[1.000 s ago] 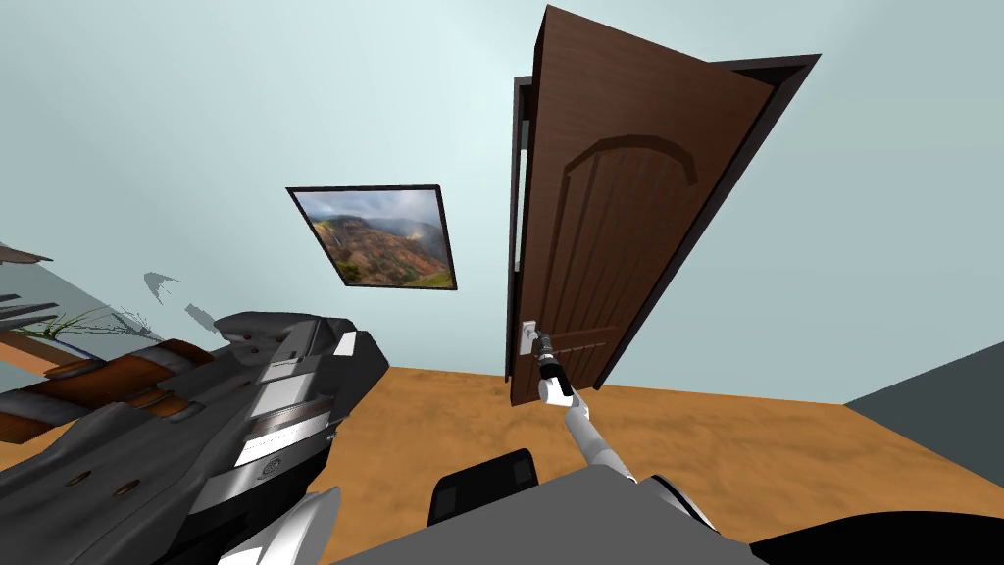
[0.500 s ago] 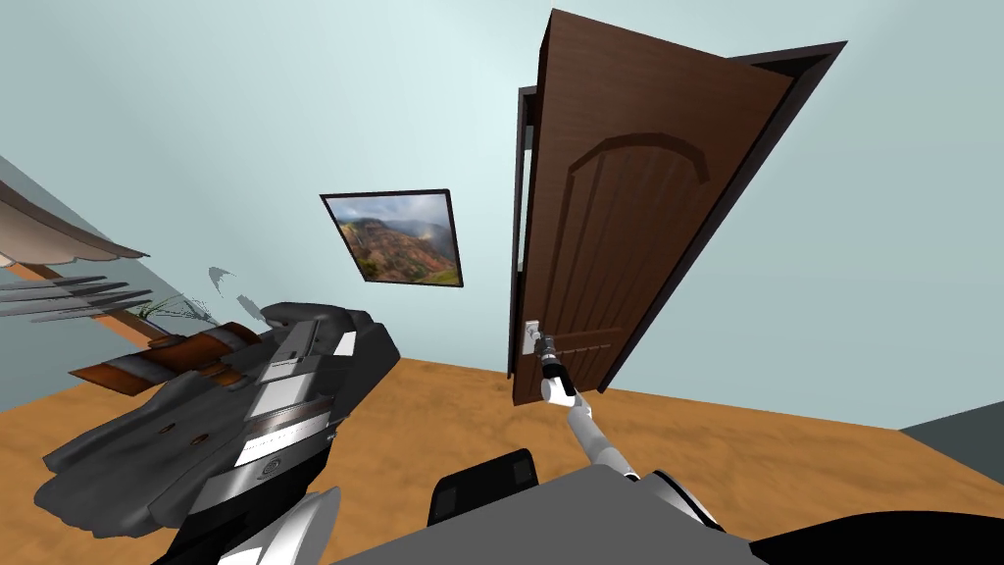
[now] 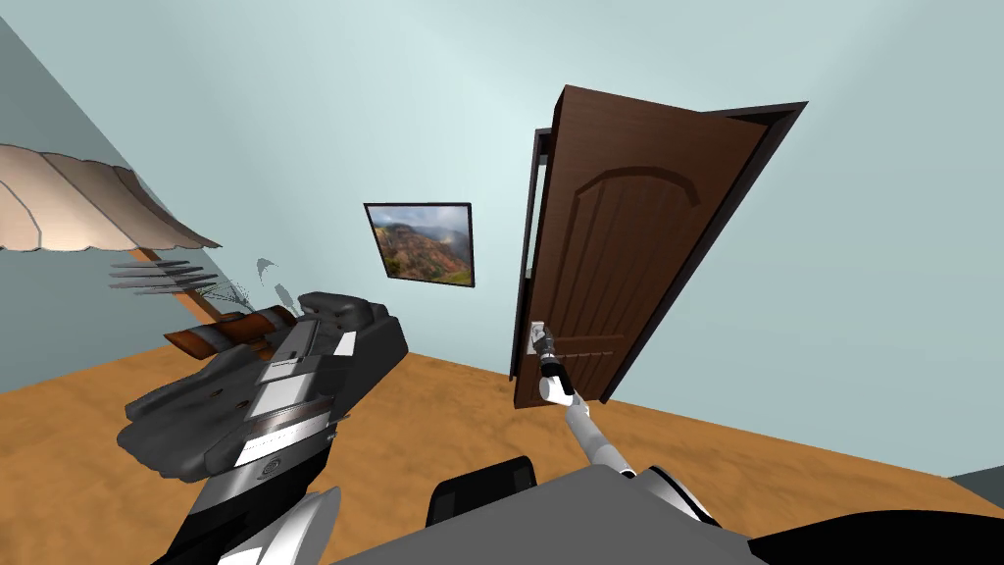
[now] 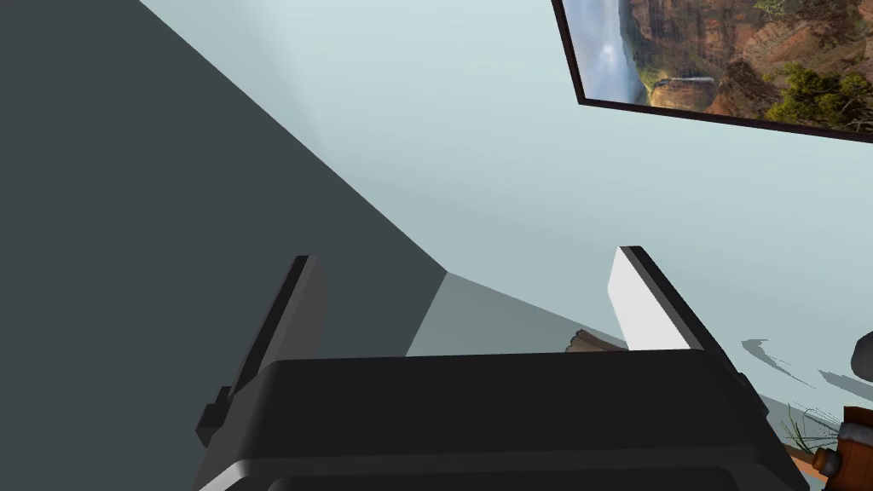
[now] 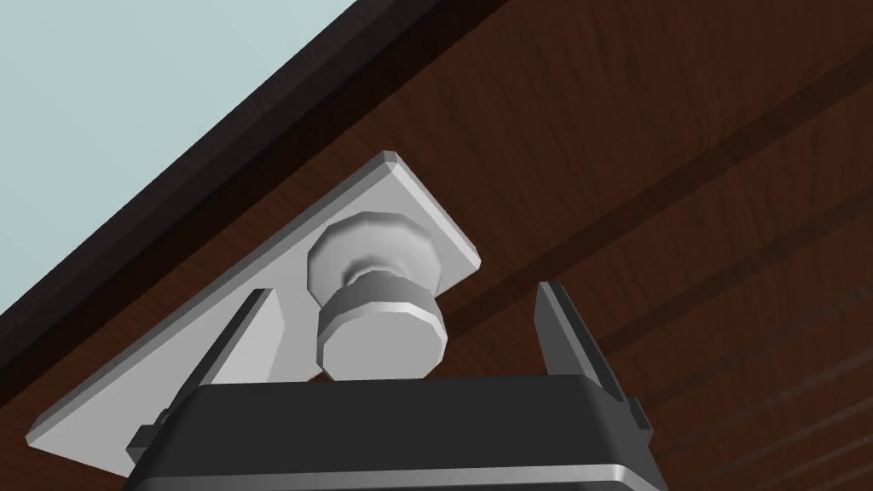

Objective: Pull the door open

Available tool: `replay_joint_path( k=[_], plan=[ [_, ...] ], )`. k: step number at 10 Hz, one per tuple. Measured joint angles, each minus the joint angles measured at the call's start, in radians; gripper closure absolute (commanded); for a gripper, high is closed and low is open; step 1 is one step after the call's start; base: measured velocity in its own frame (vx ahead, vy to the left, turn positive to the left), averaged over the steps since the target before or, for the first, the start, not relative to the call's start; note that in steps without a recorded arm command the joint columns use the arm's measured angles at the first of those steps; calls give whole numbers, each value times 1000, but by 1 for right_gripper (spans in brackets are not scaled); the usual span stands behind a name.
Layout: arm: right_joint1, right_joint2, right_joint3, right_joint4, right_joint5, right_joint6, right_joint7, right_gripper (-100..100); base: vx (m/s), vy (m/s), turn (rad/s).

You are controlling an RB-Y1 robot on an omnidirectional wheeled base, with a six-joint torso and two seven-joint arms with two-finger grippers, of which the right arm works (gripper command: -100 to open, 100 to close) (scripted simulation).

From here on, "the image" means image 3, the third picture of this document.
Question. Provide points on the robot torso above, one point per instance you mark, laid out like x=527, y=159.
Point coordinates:
x=565, y=526

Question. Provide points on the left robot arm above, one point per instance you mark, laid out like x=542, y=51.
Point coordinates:
x=235, y=518

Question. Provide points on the brown wooden door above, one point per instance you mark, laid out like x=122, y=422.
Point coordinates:
x=627, y=235

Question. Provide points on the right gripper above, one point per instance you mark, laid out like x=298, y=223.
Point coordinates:
x=546, y=345

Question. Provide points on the framed landscape picture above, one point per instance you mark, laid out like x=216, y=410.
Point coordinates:
x=422, y=245

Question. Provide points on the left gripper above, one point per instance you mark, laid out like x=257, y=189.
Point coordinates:
x=302, y=384

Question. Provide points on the beige shade floor lamp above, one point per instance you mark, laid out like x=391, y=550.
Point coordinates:
x=70, y=200

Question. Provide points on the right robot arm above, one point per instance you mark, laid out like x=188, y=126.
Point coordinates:
x=600, y=443

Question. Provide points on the brown potted plant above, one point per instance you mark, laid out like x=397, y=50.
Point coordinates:
x=227, y=333

